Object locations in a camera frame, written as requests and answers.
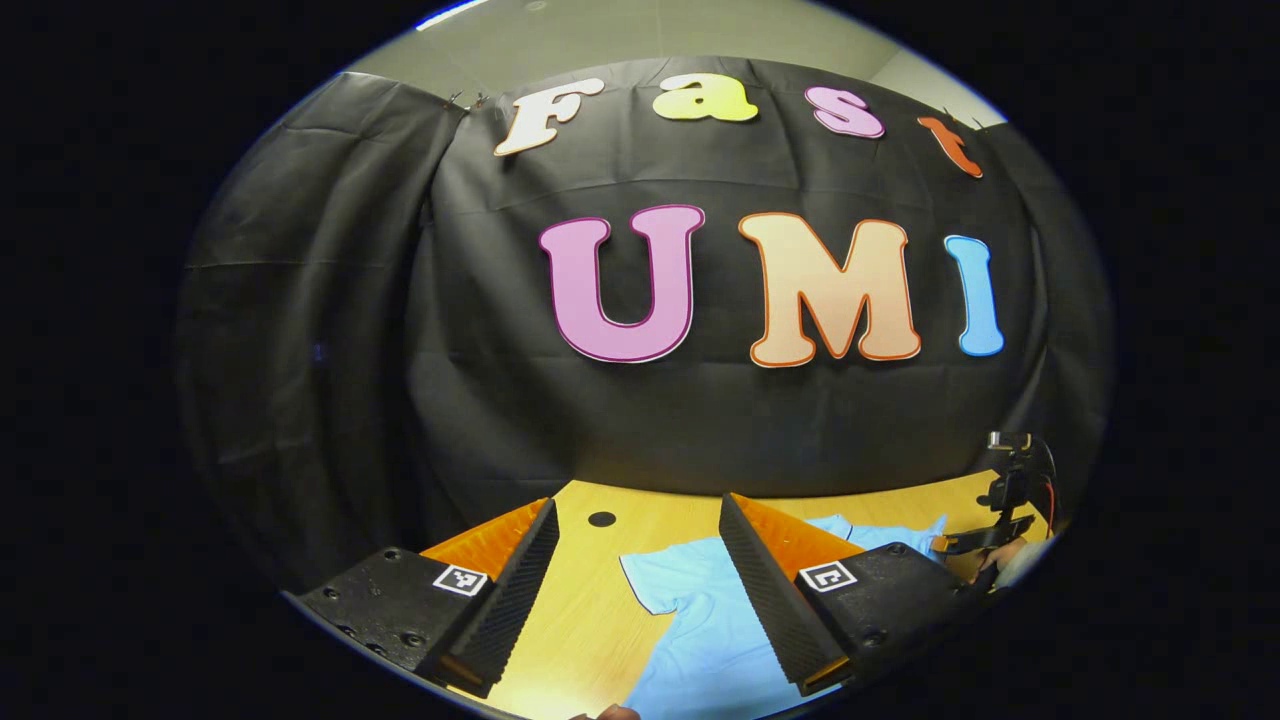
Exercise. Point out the black backdrop cloth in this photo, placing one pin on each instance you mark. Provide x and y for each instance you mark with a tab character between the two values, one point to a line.
500	400

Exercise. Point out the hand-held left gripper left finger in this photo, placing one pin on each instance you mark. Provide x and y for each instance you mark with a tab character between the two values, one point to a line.
510	600

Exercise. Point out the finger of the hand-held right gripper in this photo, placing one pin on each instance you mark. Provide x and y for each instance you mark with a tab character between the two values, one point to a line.
985	538

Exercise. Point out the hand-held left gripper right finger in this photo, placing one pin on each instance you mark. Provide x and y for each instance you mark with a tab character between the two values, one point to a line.
765	600

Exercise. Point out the light blue T-shirt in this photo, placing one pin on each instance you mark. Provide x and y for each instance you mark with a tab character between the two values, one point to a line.
700	620

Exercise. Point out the round black table grommet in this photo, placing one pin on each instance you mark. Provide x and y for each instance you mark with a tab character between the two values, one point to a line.
602	519

